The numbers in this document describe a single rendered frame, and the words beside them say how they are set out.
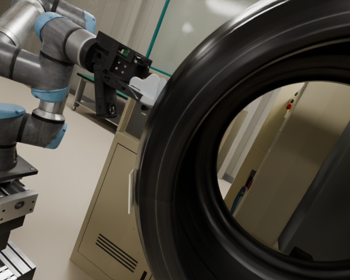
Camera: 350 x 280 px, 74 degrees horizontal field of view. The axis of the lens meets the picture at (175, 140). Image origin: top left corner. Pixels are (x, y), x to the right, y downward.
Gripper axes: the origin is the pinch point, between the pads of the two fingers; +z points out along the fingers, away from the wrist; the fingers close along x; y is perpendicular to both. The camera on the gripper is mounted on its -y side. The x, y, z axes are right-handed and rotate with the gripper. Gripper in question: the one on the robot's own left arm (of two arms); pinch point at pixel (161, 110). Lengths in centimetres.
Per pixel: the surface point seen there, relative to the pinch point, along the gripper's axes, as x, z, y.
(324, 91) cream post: 28.1, 24.9, 21.3
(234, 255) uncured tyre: 14.9, 28.6, -23.4
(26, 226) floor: 64, -73, -128
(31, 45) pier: 398, -574, -115
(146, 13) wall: 391, -293, 77
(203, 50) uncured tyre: -10.9, 5.8, 11.7
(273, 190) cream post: 28.4, 29.1, -7.3
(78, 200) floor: 113, -77, -128
